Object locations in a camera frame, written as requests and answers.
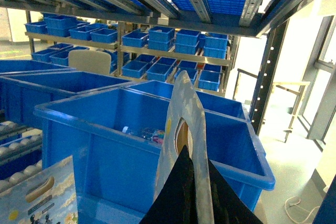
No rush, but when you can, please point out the large blue bin left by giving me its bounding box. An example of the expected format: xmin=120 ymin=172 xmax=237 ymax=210
xmin=1 ymin=71 xmax=131 ymax=129

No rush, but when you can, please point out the large blue bin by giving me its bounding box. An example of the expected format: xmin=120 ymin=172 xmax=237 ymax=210
xmin=1 ymin=71 xmax=131 ymax=129
xmin=34 ymin=83 xmax=276 ymax=213

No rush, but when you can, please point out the large blue bin right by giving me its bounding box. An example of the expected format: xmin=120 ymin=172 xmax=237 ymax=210
xmin=34 ymin=83 xmax=276 ymax=213

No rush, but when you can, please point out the beige chair back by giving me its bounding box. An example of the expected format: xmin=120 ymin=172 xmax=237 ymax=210
xmin=68 ymin=50 xmax=111 ymax=76

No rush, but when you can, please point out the flower gift bag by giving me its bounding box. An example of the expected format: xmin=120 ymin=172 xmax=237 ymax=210
xmin=154 ymin=70 xmax=215 ymax=223
xmin=1 ymin=156 xmax=79 ymax=223

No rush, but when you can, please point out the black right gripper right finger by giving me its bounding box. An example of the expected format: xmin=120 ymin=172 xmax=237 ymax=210
xmin=208 ymin=160 xmax=262 ymax=223

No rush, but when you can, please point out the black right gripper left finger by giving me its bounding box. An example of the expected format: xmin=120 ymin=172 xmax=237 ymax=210
xmin=140 ymin=146 xmax=194 ymax=223

